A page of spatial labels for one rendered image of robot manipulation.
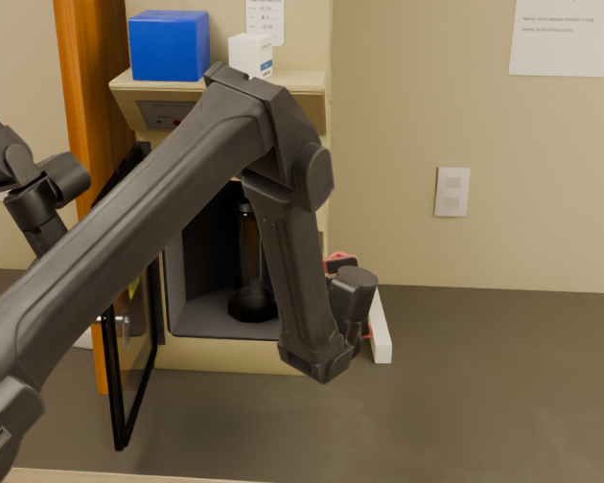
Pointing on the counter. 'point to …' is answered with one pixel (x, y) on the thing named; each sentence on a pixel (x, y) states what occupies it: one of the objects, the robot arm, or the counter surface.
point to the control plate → (160, 110)
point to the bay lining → (197, 256)
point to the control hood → (317, 80)
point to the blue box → (170, 45)
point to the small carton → (251, 54)
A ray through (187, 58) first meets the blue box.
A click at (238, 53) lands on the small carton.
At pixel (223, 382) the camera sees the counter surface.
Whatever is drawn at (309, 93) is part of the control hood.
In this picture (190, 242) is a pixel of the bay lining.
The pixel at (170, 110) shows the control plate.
